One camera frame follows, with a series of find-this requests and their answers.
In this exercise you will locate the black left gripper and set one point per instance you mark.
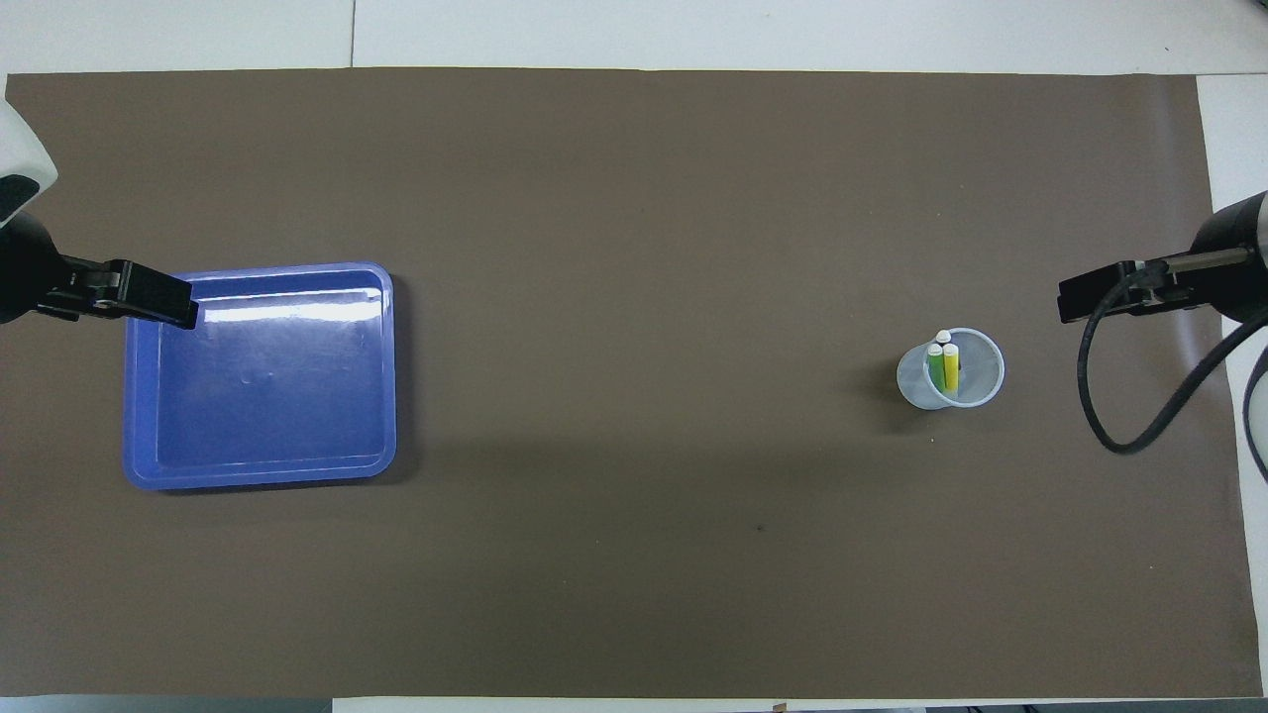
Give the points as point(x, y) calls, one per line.
point(25, 272)

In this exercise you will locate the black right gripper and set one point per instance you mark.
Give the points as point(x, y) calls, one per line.
point(1228, 277)

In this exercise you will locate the yellow pen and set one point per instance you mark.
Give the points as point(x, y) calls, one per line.
point(951, 371)

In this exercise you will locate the green pen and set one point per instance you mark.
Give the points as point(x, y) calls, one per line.
point(935, 368)

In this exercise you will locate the blue plastic tray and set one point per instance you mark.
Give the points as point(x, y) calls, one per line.
point(277, 396)

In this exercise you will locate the translucent plastic cup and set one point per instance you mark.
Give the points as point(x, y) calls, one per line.
point(911, 386)

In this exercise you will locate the brown table mat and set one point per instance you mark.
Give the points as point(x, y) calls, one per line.
point(634, 149)

